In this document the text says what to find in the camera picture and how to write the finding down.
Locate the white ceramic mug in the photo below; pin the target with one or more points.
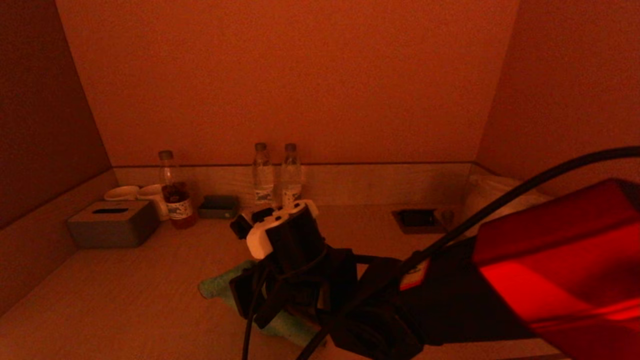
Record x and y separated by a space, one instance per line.
152 197
120 192

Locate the teal microfibre cloth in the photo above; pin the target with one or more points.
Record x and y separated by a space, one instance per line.
217 287

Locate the black pop-up power socket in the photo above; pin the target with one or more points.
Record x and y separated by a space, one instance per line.
417 220

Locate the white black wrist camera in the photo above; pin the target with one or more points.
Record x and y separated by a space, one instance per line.
262 240

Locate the teal tissue box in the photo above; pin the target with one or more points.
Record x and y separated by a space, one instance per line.
112 227

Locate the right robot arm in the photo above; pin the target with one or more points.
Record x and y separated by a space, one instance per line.
560 275

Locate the clear water bottle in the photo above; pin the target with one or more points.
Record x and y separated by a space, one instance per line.
291 175
263 175

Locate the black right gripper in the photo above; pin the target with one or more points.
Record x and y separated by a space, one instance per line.
300 285

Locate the cream electric kettle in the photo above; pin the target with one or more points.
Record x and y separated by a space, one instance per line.
492 192

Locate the amber tea bottle blue label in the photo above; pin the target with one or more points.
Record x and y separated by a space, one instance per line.
177 207

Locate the small teal tray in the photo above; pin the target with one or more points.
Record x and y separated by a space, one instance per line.
218 207

